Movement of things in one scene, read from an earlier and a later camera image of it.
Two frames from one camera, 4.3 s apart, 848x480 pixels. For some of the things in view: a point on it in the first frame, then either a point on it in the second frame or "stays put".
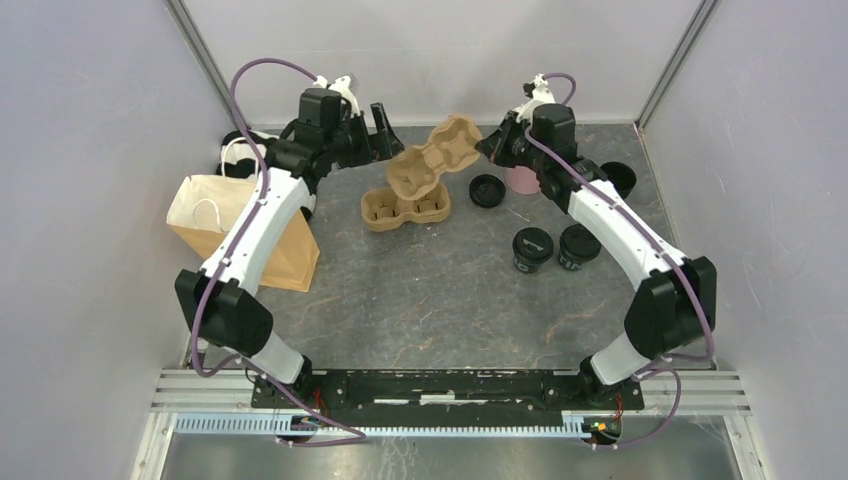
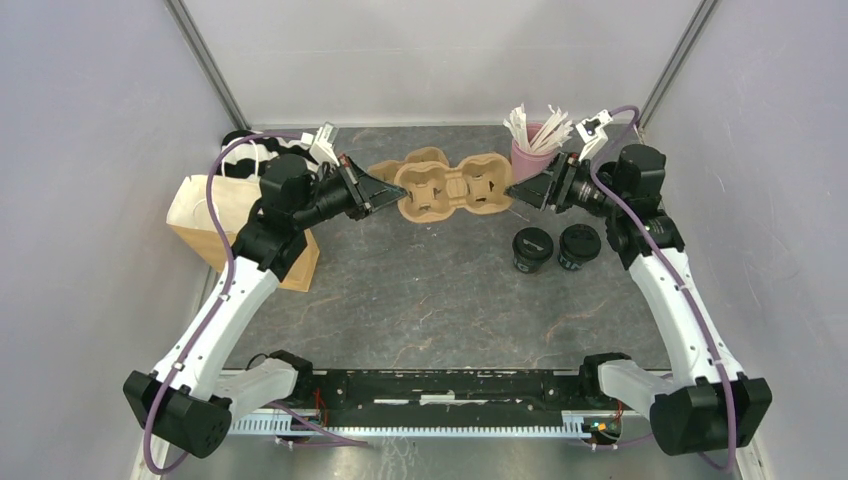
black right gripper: x=494 y=146 → x=535 y=190
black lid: x=578 y=241 stays put
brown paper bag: x=203 y=210 stays put
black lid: x=533 y=244 stays put
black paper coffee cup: x=531 y=247 stays put
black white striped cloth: x=239 y=158 stays put
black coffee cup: x=577 y=244 stays put
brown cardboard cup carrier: x=414 y=172 → x=435 y=189
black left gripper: x=383 y=145 → x=365 y=191
